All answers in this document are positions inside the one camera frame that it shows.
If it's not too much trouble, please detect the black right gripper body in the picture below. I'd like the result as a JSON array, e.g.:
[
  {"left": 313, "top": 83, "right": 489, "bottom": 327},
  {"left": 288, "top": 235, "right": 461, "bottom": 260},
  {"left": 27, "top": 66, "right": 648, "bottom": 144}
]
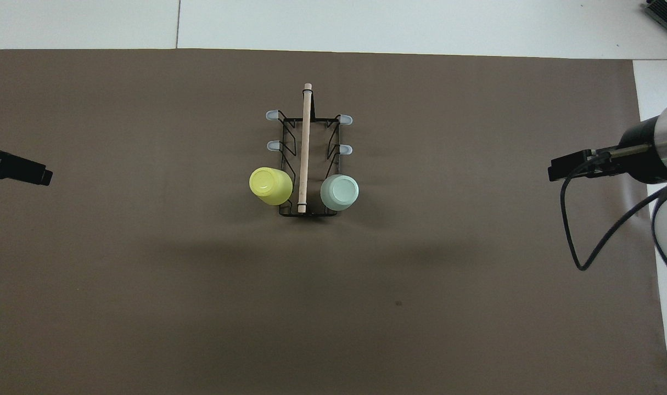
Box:
[{"left": 608, "top": 115, "right": 667, "bottom": 185}]

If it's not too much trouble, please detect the pale green plastic cup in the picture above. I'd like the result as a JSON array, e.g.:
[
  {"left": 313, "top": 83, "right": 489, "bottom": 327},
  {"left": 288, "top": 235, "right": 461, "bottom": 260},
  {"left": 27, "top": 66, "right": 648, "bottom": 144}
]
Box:
[{"left": 320, "top": 174, "right": 360, "bottom": 212}]

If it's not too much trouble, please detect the brown paper table mat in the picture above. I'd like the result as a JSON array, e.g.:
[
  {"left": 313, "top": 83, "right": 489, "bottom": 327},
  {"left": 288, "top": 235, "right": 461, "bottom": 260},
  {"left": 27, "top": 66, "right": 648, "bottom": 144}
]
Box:
[{"left": 0, "top": 48, "right": 667, "bottom": 395}]

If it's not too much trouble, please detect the yellow plastic cup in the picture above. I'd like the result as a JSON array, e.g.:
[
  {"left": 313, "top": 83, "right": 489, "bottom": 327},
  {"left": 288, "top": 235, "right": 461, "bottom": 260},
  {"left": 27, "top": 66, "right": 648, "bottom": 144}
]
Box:
[{"left": 249, "top": 167, "right": 294, "bottom": 206}]

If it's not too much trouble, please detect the black wire cup rack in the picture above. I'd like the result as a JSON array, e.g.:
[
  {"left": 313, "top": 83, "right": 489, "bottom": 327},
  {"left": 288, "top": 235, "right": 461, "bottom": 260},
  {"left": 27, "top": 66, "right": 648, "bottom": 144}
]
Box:
[{"left": 265, "top": 83, "right": 354, "bottom": 218}]

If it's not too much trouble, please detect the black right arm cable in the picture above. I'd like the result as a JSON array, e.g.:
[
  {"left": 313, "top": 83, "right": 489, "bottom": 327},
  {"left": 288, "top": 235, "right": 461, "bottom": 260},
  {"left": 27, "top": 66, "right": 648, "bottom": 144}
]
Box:
[{"left": 560, "top": 144, "right": 667, "bottom": 272}]

